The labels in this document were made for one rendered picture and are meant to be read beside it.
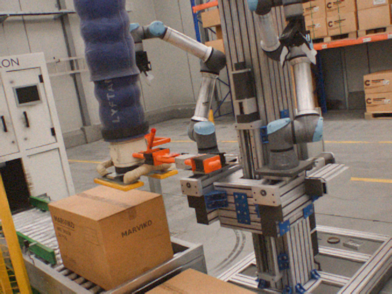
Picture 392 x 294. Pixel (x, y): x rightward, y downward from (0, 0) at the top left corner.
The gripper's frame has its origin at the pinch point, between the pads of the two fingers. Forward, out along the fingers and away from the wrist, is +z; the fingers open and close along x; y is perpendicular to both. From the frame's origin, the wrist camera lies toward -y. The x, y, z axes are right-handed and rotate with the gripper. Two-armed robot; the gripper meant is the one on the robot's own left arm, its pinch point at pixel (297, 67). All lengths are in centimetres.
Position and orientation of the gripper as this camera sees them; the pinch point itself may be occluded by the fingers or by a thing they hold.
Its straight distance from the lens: 181.0
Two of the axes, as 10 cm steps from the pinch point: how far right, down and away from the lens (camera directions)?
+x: -7.2, -0.2, 6.9
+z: 1.6, 9.7, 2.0
